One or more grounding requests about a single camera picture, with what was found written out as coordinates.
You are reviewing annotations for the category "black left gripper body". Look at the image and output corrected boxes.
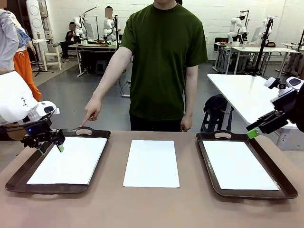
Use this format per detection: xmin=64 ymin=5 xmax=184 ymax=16
xmin=23 ymin=118 xmax=53 ymax=141

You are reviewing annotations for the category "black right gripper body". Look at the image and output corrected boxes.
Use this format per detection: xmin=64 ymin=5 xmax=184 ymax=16
xmin=270 ymin=91 xmax=297 ymax=124

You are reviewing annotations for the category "white A4 paper sheet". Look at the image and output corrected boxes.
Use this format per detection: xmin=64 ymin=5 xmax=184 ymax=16
xmin=26 ymin=137 xmax=108 ymax=186
xmin=201 ymin=140 xmax=280 ymax=191

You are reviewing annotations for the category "person's right forearm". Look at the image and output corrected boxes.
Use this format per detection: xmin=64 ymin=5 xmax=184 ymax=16
xmin=91 ymin=56 xmax=128 ymax=104

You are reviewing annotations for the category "person's left forearm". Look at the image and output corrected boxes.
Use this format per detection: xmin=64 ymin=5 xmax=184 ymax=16
xmin=184 ymin=71 xmax=199 ymax=118

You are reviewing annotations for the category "person's right hand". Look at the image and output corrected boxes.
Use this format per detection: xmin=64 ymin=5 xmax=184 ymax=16
xmin=80 ymin=97 xmax=103 ymax=128

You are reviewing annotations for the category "person's left hand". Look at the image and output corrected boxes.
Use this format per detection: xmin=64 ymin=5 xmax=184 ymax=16
xmin=180 ymin=115 xmax=193 ymax=133

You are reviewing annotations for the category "brown plastic serving tray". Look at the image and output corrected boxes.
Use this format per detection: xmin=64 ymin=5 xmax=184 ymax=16
xmin=196 ymin=130 xmax=298 ymax=200
xmin=5 ymin=126 xmax=112 ymax=194

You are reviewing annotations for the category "large white table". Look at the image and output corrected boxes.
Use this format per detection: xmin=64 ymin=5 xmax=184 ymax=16
xmin=207 ymin=73 xmax=297 ymax=126

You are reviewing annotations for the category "black stool with bag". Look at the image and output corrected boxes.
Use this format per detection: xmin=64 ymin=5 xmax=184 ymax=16
xmin=203 ymin=94 xmax=235 ymax=133

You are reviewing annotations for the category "long white background desk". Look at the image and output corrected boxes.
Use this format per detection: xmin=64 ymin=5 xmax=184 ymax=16
xmin=230 ymin=46 xmax=300 ymax=75

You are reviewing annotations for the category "person in orange trousers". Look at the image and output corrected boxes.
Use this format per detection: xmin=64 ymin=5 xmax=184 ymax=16
xmin=9 ymin=11 xmax=43 ymax=102

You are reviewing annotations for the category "black tripod stand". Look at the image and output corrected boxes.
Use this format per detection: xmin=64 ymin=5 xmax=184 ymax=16
xmin=251 ymin=18 xmax=274 ymax=77

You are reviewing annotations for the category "grey plastic stool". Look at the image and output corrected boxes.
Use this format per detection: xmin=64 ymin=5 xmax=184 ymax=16
xmin=95 ymin=60 xmax=107 ymax=74

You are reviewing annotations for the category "person in striped shirt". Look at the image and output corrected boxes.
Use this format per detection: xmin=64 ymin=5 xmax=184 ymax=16
xmin=0 ymin=8 xmax=19 ymax=74

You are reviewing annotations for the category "seated person in black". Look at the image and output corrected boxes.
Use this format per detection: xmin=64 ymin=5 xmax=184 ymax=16
xmin=59 ymin=21 xmax=78 ymax=64

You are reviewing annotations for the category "white A4 paper stack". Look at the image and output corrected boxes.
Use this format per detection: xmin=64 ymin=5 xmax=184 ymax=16
xmin=123 ymin=139 xmax=181 ymax=188

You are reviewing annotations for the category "background work table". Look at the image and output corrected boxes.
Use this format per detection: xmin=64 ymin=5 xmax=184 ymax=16
xmin=68 ymin=42 xmax=122 ymax=78

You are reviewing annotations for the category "tall white air conditioner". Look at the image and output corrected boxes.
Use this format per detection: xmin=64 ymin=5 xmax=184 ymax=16
xmin=25 ymin=0 xmax=46 ymax=40

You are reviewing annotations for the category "person in green t-shirt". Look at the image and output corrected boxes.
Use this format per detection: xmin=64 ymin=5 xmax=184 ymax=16
xmin=120 ymin=0 xmax=209 ymax=133

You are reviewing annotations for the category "standing person behind robot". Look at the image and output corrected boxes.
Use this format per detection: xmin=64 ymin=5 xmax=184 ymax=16
xmin=104 ymin=6 xmax=119 ymax=43

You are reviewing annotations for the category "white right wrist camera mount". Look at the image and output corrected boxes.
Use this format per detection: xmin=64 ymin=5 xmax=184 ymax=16
xmin=264 ymin=77 xmax=293 ymax=103

